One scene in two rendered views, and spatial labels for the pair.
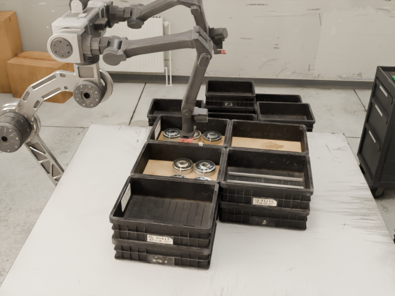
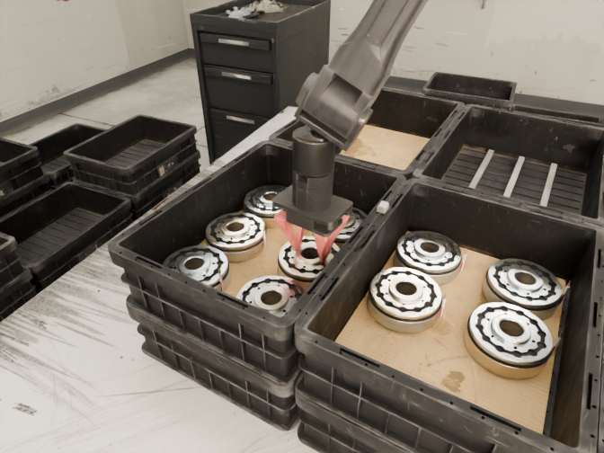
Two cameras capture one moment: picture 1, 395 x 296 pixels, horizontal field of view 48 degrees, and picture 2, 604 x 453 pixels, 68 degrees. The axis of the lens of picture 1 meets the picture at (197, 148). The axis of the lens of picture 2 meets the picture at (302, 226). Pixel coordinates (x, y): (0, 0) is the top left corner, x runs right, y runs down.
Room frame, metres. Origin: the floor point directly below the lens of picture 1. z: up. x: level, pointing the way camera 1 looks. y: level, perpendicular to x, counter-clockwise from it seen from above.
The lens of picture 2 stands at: (1.76, 0.56, 1.31)
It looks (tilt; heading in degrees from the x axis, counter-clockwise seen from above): 36 degrees down; 292
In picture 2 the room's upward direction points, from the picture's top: straight up
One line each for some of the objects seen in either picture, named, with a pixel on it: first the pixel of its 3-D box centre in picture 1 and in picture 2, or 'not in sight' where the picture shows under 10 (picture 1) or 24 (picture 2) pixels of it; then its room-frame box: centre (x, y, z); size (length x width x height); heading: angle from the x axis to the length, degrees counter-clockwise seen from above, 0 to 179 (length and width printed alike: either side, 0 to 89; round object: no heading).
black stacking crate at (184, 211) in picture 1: (167, 211); not in sight; (1.43, 0.12, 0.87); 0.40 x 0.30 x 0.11; 82
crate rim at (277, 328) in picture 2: (190, 131); (272, 213); (2.02, 0.04, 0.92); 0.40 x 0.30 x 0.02; 82
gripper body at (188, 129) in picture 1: (187, 127); (312, 190); (1.95, 0.05, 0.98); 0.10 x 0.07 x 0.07; 169
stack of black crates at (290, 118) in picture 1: (281, 137); (146, 190); (2.93, -0.64, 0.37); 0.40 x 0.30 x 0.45; 87
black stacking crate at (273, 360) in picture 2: (190, 140); (273, 239); (2.02, 0.04, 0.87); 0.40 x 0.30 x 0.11; 82
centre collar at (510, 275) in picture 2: not in sight; (524, 279); (1.64, -0.02, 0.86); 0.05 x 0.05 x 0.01
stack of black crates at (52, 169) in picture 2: (275, 119); (76, 181); (3.32, -0.66, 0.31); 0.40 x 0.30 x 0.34; 87
